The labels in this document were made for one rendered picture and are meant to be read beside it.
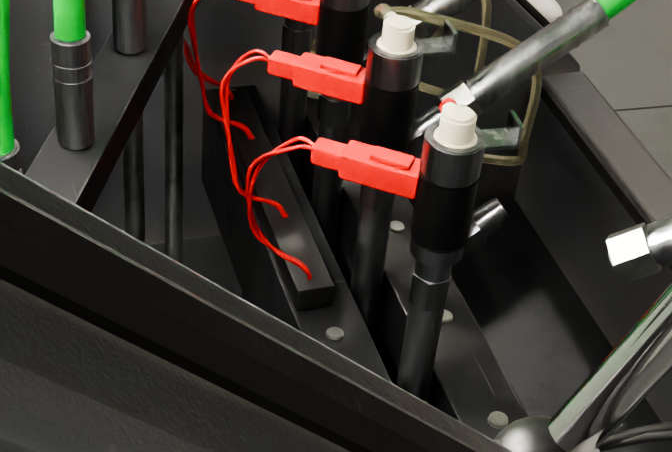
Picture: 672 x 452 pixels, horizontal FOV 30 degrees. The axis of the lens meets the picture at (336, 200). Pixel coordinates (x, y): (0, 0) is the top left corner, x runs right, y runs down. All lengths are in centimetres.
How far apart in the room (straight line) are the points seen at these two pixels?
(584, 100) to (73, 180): 48
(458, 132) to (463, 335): 17
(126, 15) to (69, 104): 9
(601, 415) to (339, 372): 5
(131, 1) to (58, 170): 11
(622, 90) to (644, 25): 31
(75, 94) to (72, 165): 3
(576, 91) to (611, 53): 198
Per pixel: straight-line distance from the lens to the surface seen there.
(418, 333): 64
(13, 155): 51
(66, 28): 57
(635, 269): 51
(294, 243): 72
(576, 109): 96
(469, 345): 69
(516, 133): 57
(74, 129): 60
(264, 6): 72
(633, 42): 302
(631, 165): 91
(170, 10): 72
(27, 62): 86
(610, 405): 19
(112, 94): 65
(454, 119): 56
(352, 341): 69
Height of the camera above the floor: 146
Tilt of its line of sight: 38 degrees down
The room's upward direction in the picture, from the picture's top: 6 degrees clockwise
